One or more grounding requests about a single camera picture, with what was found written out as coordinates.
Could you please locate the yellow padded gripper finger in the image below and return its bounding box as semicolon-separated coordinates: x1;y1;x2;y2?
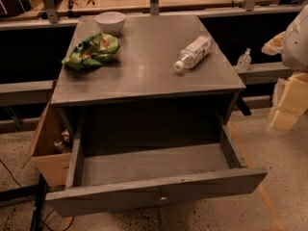
269;72;308;131
261;32;285;56

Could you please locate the clear plastic water bottle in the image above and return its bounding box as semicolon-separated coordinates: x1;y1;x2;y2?
174;36;213;72

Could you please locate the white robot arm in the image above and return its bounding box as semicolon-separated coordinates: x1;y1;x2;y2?
262;5;308;132

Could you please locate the small clear sanitizer bottle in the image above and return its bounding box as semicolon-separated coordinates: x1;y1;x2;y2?
236;48;251;71

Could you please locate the grey open top drawer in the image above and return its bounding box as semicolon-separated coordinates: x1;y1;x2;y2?
44;122;269;218

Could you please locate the grey wooden cabinet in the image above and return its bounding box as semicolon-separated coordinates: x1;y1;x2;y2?
50;13;247;152

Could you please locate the white ceramic bowl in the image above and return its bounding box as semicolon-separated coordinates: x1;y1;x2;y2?
95;12;125;36

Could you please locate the green crumpled chip bag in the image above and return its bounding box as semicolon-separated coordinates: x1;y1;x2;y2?
62;33;120;70

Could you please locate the brown cardboard box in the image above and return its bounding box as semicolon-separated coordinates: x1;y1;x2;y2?
22;80;76;189

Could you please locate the grey metal rail frame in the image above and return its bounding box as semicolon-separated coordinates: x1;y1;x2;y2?
0;81;55;107

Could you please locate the black floor cable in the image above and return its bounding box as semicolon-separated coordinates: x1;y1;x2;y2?
0;159;75;231

